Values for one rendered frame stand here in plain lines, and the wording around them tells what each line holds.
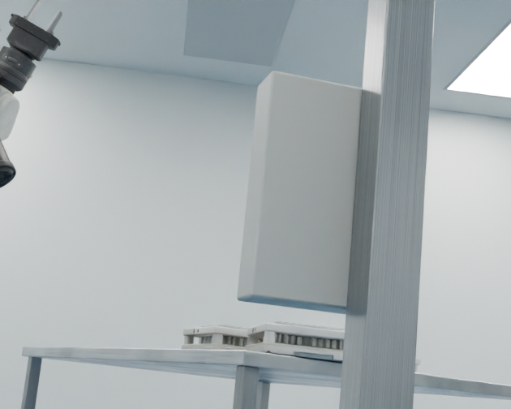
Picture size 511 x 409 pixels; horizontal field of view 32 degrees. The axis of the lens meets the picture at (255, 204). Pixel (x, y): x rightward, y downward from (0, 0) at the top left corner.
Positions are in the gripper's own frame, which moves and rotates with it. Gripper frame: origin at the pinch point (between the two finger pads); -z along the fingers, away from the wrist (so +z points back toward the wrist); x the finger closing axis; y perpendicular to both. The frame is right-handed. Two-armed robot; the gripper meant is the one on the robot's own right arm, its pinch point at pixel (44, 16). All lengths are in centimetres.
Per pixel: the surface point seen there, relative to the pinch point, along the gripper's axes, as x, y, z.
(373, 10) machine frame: -56, -109, 2
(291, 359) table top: -90, -1, 42
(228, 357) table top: -77, -1, 48
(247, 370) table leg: -82, -4, 49
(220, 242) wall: -91, 374, -4
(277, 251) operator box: -59, -112, 32
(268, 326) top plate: -82, -1, 37
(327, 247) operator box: -64, -111, 29
